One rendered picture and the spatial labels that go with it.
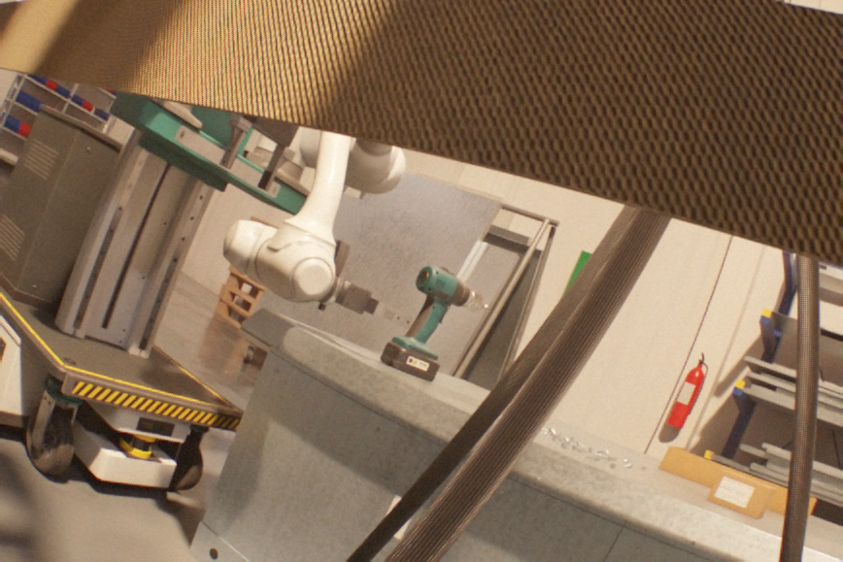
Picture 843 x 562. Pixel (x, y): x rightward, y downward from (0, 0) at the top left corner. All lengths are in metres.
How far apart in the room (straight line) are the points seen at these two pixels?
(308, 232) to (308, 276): 0.08
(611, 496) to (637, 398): 5.02
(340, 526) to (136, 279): 0.95
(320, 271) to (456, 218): 3.37
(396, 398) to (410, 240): 3.34
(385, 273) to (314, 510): 3.23
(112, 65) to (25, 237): 1.84
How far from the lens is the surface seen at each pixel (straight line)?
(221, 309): 7.24
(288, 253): 1.25
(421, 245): 4.58
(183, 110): 1.68
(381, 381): 1.36
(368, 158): 1.94
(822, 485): 4.83
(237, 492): 1.63
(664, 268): 6.35
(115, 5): 0.20
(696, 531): 1.14
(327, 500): 1.47
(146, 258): 2.04
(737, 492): 1.32
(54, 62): 0.22
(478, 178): 7.24
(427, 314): 1.62
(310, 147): 1.98
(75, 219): 2.00
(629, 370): 6.23
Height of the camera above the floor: 0.76
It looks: 7 degrees up
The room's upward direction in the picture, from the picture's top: 24 degrees clockwise
